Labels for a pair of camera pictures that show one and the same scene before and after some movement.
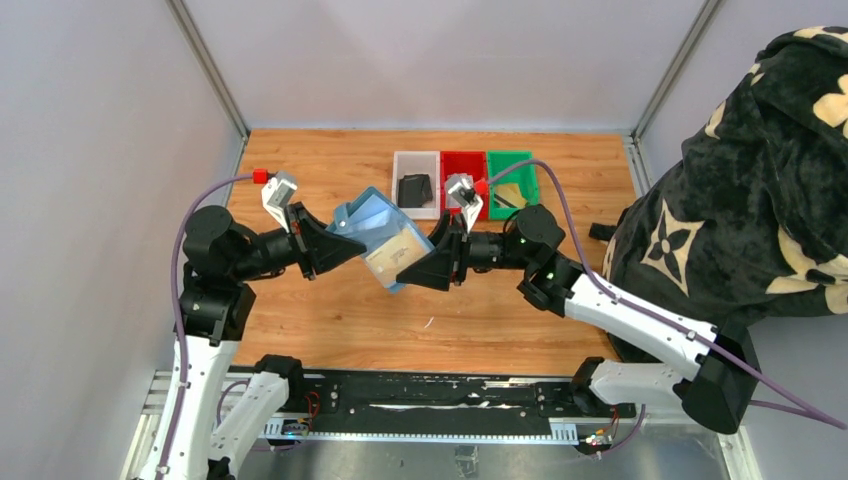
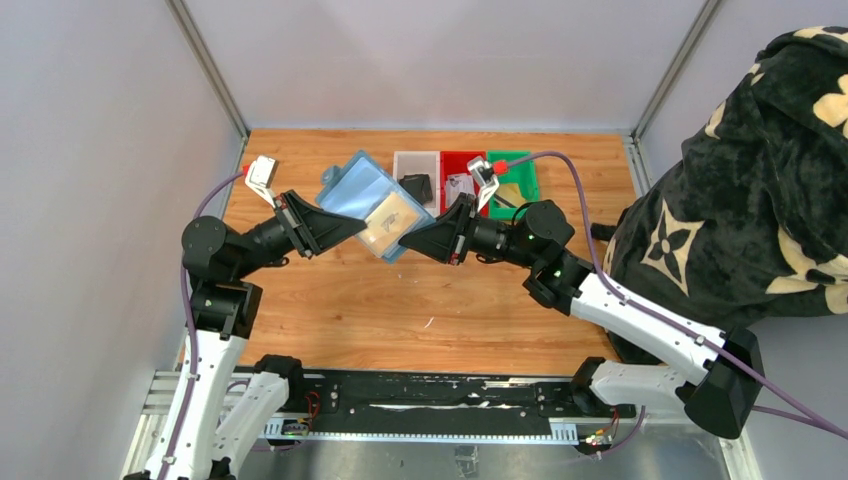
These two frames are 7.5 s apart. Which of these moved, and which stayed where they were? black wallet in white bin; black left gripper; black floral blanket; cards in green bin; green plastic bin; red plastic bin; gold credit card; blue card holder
Moved: black left gripper; blue card holder; gold credit card
Stayed: cards in green bin; black wallet in white bin; black floral blanket; green plastic bin; red plastic bin
